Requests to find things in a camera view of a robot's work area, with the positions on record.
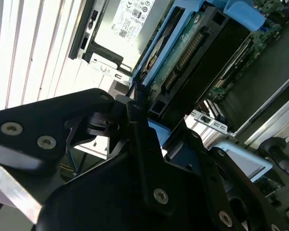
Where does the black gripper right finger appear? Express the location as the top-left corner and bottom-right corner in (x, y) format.
(163, 119), (289, 231)

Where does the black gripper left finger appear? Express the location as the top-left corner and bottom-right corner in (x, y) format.
(0, 83), (171, 215)

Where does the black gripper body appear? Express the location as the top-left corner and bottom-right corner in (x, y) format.
(36, 153), (215, 231)

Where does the hard disk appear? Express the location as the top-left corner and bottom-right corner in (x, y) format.
(131, 0), (273, 183)

